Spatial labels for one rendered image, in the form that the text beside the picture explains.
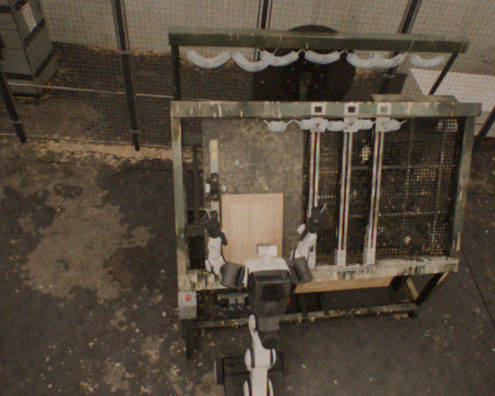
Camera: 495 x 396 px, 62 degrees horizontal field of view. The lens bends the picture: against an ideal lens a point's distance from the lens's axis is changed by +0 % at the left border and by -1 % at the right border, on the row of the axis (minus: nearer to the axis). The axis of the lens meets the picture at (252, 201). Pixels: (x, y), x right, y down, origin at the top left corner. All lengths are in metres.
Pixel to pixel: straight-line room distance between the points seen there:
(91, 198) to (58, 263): 0.89
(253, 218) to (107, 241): 1.94
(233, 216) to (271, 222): 0.27
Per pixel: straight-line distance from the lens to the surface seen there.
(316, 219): 2.58
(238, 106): 2.73
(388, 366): 3.98
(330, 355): 3.85
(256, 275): 2.43
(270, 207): 2.94
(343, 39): 3.16
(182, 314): 2.94
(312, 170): 2.91
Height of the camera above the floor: 3.40
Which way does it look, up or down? 46 degrees down
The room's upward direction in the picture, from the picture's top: 8 degrees clockwise
